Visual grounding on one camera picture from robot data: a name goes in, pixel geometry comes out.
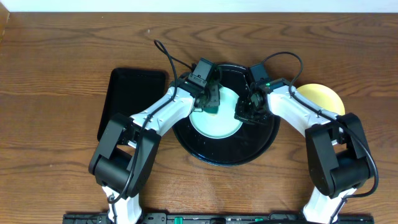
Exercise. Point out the yellow plate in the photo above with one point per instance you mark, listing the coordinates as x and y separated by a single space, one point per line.
323 96

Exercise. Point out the black rectangular tray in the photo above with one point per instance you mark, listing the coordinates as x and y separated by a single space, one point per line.
131 91

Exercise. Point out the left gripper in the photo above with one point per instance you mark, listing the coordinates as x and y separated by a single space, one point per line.
215 88

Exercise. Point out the green yellow sponge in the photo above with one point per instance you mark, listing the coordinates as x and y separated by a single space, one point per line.
211 110

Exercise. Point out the black round tray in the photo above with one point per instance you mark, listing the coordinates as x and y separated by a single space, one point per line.
248 143

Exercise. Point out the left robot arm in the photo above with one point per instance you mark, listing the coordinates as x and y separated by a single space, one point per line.
125 154

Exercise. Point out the light blue plate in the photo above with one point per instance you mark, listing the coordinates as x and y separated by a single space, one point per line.
221 124

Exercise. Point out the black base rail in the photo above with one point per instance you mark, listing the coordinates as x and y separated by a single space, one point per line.
162 218

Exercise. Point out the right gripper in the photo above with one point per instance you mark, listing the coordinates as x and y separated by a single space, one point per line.
240 114

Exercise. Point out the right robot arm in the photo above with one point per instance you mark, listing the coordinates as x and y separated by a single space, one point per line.
339 159

